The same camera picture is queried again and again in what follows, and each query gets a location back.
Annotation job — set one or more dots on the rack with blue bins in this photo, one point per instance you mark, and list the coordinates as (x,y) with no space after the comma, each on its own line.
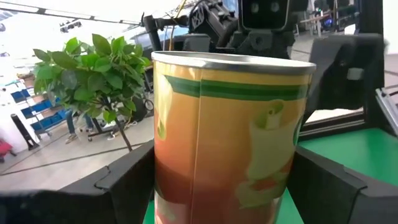
(37,109)

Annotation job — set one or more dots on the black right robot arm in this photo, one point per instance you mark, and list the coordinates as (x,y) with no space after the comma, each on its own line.
(210,23)

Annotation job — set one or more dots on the person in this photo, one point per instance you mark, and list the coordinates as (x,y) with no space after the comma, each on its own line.
(71,124)

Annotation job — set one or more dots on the green potted plant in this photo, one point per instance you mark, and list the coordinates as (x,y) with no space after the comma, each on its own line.
(93,74)

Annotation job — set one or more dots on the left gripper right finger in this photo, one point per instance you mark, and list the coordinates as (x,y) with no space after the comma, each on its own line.
(326,199)

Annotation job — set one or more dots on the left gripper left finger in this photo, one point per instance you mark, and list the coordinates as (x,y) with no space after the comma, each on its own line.
(93,202)

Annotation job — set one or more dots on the silver aluminium bracket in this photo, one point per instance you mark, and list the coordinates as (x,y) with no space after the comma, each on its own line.
(387,109)

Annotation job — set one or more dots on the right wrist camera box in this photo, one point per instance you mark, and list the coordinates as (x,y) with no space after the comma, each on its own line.
(264,14)

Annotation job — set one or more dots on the black floor stand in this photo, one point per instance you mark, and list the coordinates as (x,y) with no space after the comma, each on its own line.
(23,132)

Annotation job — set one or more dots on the orange yellow tin can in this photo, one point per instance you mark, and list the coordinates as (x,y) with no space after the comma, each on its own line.
(224,140)

